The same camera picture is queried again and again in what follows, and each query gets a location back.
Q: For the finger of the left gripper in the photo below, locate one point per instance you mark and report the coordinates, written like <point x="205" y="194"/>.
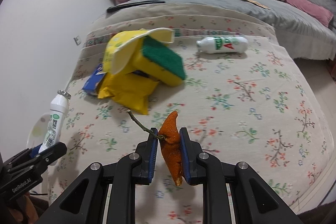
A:
<point x="49" y="156"/>
<point x="35" y="151"/>

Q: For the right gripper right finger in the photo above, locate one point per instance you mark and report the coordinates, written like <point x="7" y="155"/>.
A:
<point x="231" y="193"/>

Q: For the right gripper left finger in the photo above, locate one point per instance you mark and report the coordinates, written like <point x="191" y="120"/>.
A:
<point x="106" y="193"/>

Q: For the white yogurt bottle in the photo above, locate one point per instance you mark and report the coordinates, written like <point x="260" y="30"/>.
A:
<point x="58" y="111"/>

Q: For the blue cardboard box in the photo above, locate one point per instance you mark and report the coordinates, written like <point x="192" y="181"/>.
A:
<point x="92" y="85"/>

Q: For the thin brown twig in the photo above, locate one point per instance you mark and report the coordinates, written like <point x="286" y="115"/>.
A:
<point x="145" y="129"/>

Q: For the white translucent trash bin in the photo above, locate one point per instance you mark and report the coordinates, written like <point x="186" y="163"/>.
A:
<point x="38" y="131"/>

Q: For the floral bed cover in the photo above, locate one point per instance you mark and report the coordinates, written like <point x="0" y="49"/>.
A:
<point x="254" y="106"/>

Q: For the yellow plastic bag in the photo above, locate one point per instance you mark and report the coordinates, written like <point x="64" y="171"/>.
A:
<point x="130" y="90"/>

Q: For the yellow paper cup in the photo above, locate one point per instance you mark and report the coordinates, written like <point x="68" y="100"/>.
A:
<point x="121" y="47"/>

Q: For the yellow green sponge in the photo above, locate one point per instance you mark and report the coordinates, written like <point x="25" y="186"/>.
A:
<point x="159" y="61"/>

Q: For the white AD drink bottle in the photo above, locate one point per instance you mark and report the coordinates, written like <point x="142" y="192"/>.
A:
<point x="223" y="44"/>

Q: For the black remote control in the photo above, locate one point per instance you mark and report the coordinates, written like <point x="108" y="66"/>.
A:
<point x="133" y="4"/>

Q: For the grey bed sheet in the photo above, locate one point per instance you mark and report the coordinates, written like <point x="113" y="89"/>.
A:
<point x="300" y="34"/>

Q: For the brown paper card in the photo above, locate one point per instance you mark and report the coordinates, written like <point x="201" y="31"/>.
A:
<point x="257" y="4"/>

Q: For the wall power socket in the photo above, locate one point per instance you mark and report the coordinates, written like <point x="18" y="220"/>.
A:
<point x="77" y="40"/>

